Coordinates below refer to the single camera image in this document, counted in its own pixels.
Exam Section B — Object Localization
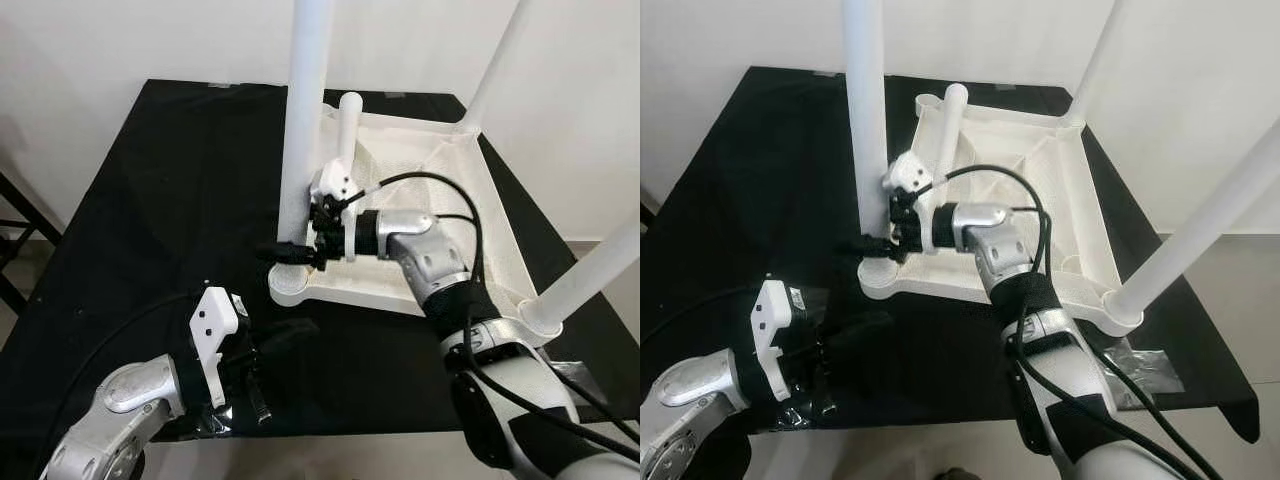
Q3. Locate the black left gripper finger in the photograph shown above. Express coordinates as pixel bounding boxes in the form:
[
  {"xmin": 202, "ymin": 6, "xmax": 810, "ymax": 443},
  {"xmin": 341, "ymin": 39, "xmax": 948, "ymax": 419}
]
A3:
[
  {"xmin": 827, "ymin": 310, "xmax": 893, "ymax": 349},
  {"xmin": 260, "ymin": 318, "xmax": 321, "ymax": 351}
]

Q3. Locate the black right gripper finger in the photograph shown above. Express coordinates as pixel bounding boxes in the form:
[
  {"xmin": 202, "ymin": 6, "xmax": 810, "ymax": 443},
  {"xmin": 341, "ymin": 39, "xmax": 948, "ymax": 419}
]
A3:
[
  {"xmin": 259, "ymin": 244, "xmax": 319, "ymax": 269},
  {"xmin": 849, "ymin": 236, "xmax": 901, "ymax": 263}
]

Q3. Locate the white plastic table top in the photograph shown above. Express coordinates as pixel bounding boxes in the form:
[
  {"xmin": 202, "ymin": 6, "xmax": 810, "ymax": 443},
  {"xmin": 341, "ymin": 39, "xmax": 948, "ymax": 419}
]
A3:
[
  {"xmin": 858, "ymin": 90, "xmax": 1143, "ymax": 336},
  {"xmin": 268, "ymin": 100, "xmax": 561, "ymax": 346}
]

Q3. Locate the black tablecloth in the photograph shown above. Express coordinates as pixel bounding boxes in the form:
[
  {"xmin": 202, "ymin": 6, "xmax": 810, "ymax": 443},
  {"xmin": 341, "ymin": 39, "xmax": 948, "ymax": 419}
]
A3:
[
  {"xmin": 0, "ymin": 80, "xmax": 641, "ymax": 446},
  {"xmin": 640, "ymin": 65, "xmax": 1259, "ymax": 446}
]

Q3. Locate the black round stool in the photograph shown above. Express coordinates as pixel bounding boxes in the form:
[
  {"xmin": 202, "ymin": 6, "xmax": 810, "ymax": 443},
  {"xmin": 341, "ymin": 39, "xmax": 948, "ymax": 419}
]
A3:
[{"xmin": 0, "ymin": 170, "xmax": 63, "ymax": 316}]

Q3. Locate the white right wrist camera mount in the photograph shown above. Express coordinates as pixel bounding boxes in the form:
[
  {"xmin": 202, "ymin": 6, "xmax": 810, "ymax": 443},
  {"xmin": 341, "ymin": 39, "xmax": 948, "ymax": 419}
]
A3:
[
  {"xmin": 310, "ymin": 165, "xmax": 359, "ymax": 263},
  {"xmin": 883, "ymin": 150, "xmax": 936, "ymax": 256}
]

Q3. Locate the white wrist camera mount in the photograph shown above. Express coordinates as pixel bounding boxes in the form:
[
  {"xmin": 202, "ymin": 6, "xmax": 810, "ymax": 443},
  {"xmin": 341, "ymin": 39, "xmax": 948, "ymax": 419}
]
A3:
[
  {"xmin": 190, "ymin": 285, "xmax": 241, "ymax": 409},
  {"xmin": 883, "ymin": 150, "xmax": 936, "ymax": 256},
  {"xmin": 310, "ymin": 165, "xmax": 359, "ymax": 263},
  {"xmin": 750, "ymin": 278, "xmax": 809, "ymax": 401}
]

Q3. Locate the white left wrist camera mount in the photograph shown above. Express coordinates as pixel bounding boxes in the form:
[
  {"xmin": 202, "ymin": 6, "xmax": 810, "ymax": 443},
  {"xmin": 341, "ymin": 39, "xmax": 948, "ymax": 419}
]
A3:
[
  {"xmin": 190, "ymin": 285, "xmax": 241, "ymax": 409},
  {"xmin": 750, "ymin": 278, "xmax": 809, "ymax": 401}
]

